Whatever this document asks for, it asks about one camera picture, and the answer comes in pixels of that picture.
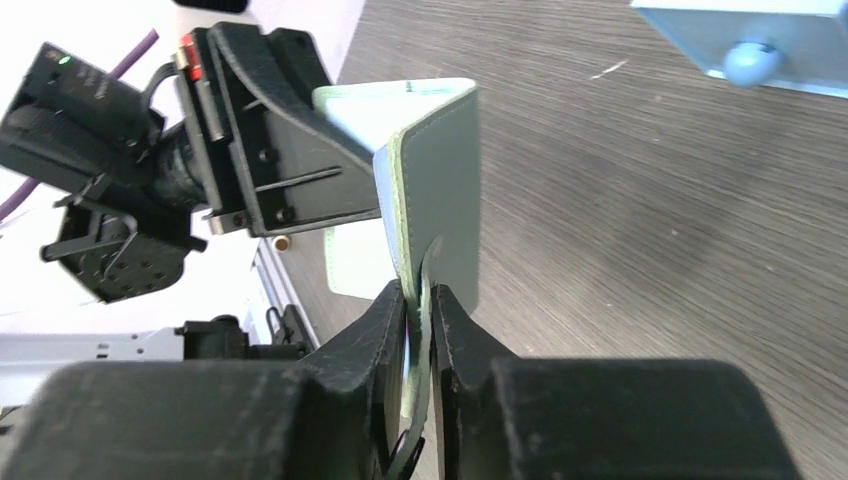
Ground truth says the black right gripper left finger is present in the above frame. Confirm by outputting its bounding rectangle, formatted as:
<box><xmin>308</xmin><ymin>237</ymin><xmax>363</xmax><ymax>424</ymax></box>
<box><xmin>1</xmin><ymin>282</ymin><xmax>406</xmax><ymax>479</ymax></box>

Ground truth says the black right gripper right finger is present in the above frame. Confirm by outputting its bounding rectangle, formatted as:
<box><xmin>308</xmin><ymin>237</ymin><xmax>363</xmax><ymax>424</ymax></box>
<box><xmin>430</xmin><ymin>286</ymin><xmax>800</xmax><ymax>479</ymax></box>

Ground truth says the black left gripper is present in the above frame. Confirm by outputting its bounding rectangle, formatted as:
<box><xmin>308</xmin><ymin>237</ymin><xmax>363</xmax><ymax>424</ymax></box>
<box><xmin>175</xmin><ymin>22</ymin><xmax>379</xmax><ymax>237</ymax></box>

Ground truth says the mint green card holder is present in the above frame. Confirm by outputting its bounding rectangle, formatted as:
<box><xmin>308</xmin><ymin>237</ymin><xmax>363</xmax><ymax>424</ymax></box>
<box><xmin>312</xmin><ymin>78</ymin><xmax>481</xmax><ymax>479</ymax></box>

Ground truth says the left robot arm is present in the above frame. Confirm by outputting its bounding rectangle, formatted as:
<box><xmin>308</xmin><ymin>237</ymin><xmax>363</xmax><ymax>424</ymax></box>
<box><xmin>1</xmin><ymin>22</ymin><xmax>380</xmax><ymax>303</ymax></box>

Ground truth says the small beige peg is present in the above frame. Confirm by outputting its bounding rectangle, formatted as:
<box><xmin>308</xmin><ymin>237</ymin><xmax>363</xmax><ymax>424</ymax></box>
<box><xmin>270</xmin><ymin>235</ymin><xmax>292</xmax><ymax>252</ymax></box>

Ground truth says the blue three-compartment tray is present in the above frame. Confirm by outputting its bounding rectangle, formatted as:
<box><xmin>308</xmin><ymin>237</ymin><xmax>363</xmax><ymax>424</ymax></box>
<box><xmin>630</xmin><ymin>0</ymin><xmax>847</xmax><ymax>98</ymax></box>

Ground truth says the aluminium frame rail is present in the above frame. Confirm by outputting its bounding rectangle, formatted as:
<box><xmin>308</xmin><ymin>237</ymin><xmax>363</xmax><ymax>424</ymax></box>
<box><xmin>248</xmin><ymin>239</ymin><xmax>321</xmax><ymax>352</ymax></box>

